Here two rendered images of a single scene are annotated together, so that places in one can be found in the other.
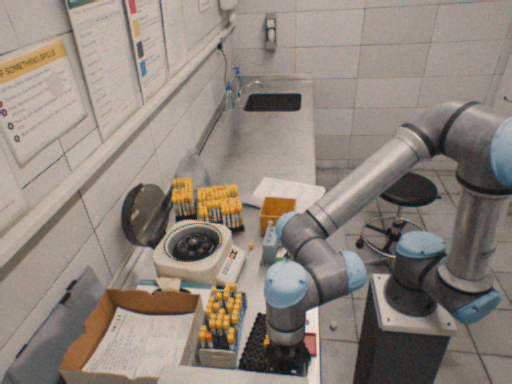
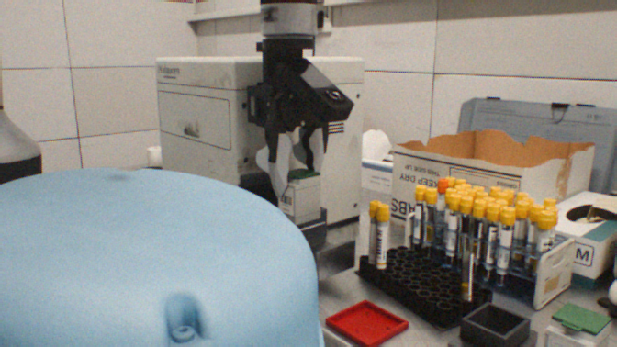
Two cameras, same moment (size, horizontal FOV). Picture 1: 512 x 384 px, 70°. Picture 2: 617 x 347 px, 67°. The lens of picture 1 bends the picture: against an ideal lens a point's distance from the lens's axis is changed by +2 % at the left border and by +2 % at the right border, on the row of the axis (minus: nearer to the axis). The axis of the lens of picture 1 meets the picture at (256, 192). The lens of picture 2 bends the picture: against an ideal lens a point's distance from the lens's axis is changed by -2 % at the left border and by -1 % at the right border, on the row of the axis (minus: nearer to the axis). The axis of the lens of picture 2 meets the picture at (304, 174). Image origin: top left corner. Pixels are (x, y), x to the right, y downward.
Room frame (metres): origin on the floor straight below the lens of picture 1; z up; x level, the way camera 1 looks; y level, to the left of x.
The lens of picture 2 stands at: (0.88, -0.52, 1.18)
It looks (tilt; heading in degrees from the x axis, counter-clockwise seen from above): 14 degrees down; 131
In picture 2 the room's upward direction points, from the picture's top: straight up
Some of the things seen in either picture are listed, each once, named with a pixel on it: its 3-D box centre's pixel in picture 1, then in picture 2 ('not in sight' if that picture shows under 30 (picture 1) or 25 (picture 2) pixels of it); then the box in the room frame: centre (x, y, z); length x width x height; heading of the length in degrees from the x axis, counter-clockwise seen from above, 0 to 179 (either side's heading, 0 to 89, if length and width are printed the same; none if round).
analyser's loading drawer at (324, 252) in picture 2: not in sight; (289, 233); (0.43, -0.04, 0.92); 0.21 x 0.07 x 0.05; 171
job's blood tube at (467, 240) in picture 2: not in sight; (465, 275); (0.69, -0.02, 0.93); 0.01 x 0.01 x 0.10; 69
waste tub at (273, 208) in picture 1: (278, 216); not in sight; (1.15, -0.08, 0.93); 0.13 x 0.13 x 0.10; 77
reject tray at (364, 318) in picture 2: (304, 343); (366, 323); (0.62, -0.11, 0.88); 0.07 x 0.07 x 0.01; 81
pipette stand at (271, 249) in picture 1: (271, 246); not in sight; (0.98, -0.04, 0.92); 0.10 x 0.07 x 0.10; 166
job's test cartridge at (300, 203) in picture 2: not in sight; (298, 196); (0.46, -0.04, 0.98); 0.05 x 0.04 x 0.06; 81
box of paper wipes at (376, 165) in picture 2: not in sight; (371, 156); (0.27, 0.44, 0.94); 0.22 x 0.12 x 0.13; 175
